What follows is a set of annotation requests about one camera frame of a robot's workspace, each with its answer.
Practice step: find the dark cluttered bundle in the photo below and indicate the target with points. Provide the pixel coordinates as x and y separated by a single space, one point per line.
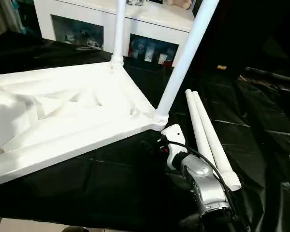
134 2

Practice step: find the beige curtain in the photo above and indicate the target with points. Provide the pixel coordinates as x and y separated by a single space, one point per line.
2 19

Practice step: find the small beige label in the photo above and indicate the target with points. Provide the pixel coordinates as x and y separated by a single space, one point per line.
221 67

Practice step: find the black shiny mat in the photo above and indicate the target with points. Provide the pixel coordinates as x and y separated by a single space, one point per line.
111 193

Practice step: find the red bottle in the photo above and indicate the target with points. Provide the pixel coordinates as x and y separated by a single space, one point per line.
131 51

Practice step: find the white plastic table leg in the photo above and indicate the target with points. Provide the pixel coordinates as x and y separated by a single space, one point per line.
118 31
215 145
188 53
198 120

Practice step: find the brown rounded object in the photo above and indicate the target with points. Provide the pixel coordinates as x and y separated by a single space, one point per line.
73 229

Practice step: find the long black bar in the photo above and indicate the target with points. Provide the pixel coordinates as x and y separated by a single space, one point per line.
273 76

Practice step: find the white sideboard cabinet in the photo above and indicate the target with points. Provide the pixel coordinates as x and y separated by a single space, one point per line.
87 14

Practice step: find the white plastic table top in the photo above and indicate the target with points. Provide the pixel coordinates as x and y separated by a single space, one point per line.
62 108

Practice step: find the beige teddy bear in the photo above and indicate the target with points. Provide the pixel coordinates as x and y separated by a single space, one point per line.
180 3

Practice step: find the small white cup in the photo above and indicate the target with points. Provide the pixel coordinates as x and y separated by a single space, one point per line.
162 58

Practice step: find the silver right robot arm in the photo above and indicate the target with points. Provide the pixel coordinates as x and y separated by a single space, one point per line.
203 178

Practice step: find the white printed mug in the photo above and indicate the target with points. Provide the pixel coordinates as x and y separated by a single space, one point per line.
148 55

